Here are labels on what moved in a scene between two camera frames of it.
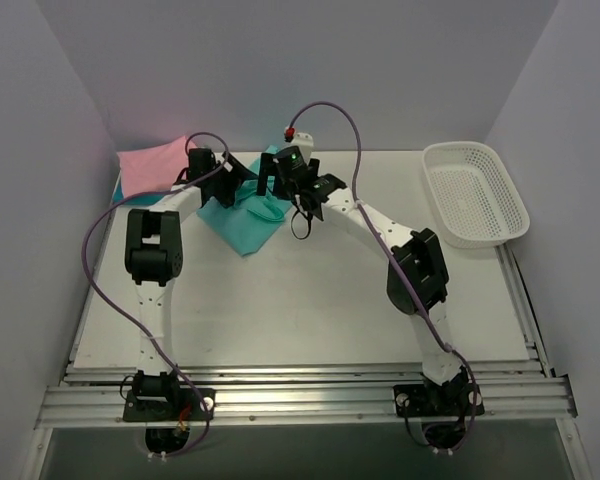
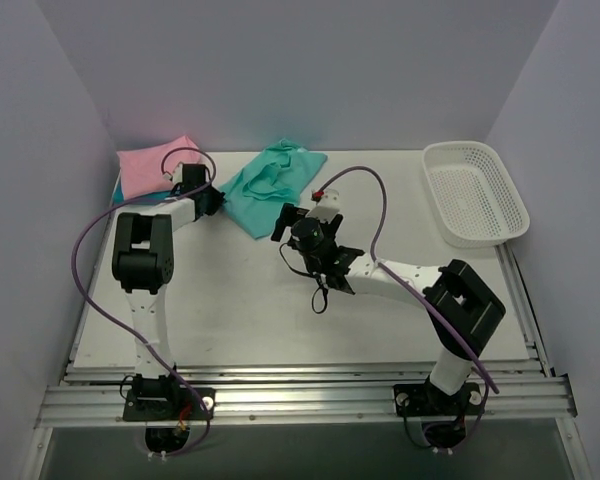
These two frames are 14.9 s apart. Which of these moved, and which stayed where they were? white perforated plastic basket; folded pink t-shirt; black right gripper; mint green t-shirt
Moved: black right gripper; mint green t-shirt
Stayed: white perforated plastic basket; folded pink t-shirt
